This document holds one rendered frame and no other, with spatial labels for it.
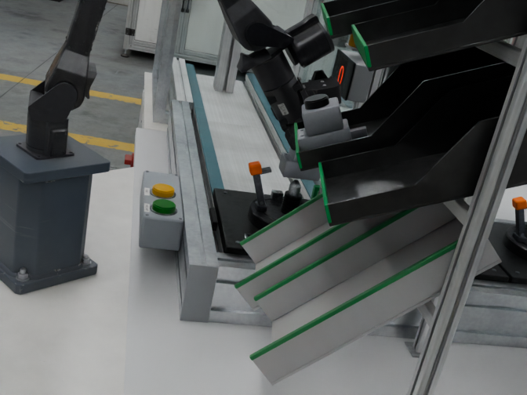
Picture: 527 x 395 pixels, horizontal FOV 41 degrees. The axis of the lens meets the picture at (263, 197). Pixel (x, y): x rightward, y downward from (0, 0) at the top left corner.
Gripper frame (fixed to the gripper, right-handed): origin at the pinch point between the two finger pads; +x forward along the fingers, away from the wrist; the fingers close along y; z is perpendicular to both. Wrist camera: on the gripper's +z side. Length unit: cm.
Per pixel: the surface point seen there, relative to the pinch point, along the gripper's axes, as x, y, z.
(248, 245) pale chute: 0.8, -20.5, -15.0
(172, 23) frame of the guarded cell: -14, 82, -16
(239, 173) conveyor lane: 13.5, 34.9, -16.0
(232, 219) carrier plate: 5.0, -1.9, -17.6
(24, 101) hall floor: 32, 358, -145
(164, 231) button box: 0.8, -2.4, -28.5
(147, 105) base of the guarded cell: 6, 97, -35
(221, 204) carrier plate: 4.2, 4.3, -18.7
